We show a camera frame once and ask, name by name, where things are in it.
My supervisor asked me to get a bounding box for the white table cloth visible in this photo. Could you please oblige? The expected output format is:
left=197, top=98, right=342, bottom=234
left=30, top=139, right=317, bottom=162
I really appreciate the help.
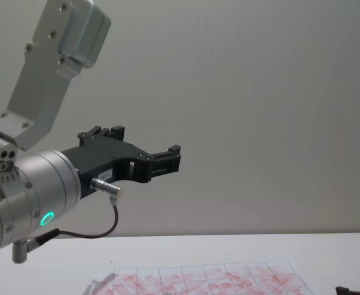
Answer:
left=0, top=234, right=360, bottom=295

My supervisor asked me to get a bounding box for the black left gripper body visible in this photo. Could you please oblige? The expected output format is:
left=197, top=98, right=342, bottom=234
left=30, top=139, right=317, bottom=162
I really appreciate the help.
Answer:
left=61, top=140, right=145, bottom=203

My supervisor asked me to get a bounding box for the thin dark gripper cable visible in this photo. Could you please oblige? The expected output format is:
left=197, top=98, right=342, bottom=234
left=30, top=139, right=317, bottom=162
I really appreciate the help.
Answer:
left=25, top=177, right=129, bottom=251

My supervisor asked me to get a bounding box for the white curtain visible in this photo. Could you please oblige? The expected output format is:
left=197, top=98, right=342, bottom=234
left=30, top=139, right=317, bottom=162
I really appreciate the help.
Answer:
left=0, top=0, right=360, bottom=243

